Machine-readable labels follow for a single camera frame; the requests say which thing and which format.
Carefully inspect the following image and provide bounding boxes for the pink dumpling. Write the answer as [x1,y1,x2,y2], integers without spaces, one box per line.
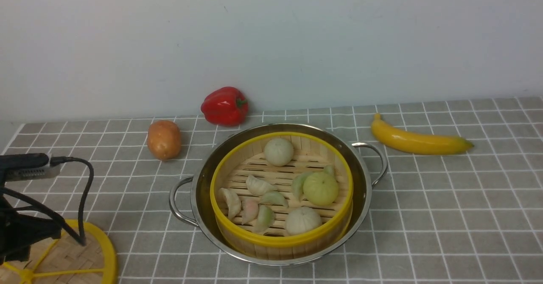
[240,198,259,225]

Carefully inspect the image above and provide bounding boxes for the white steamed bun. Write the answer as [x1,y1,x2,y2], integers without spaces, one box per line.
[284,206,322,236]
[264,138,294,167]

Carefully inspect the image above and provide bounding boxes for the light green dumpling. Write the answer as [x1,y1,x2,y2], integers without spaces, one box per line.
[259,191,289,208]

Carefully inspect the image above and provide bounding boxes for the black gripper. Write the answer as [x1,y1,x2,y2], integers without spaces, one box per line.
[0,197,63,264]

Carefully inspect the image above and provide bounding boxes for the bamboo steamer basket yellow rim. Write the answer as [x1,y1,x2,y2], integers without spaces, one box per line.
[210,131,354,260]

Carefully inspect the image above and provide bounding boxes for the brown potato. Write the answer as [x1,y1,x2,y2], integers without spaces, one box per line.
[147,120,182,161]

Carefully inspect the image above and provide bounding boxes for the red bell pepper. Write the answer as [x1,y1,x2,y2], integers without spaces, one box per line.
[200,86,249,126]

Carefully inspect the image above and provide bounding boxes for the black camera cable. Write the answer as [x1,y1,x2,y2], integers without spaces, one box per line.
[0,156,95,246]

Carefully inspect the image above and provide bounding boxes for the white steamed bun front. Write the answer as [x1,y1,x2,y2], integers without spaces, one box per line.
[284,206,322,236]

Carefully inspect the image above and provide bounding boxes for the grey checkered tablecloth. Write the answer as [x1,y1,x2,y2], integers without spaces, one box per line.
[1,96,543,284]

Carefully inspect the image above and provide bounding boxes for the stainless steel pot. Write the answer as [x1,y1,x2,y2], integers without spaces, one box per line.
[169,123,389,266]

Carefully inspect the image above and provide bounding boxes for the woven bamboo steamer lid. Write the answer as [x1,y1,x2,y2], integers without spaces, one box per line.
[0,222,118,284]

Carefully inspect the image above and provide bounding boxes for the yellow banana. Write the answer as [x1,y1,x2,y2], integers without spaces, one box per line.
[371,113,474,155]

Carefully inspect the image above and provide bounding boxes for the pale curved dumpling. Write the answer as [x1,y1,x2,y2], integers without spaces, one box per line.
[219,188,242,220]

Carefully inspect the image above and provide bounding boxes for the green steamed bun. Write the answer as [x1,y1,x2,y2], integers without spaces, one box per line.
[303,171,339,206]

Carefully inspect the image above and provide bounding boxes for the white dumpling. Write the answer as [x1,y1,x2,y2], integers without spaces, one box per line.
[246,175,278,196]

